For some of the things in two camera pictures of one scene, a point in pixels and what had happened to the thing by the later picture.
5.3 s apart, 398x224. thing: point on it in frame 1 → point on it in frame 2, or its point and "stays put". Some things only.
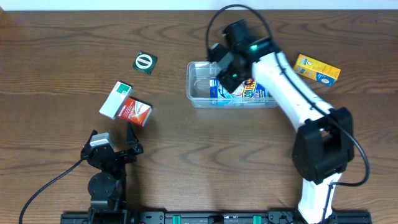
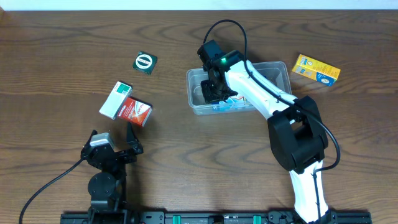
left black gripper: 127,157 stays put
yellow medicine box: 324,73 stays put
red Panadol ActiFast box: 135,111 stays put
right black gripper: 229,80 → 211,90
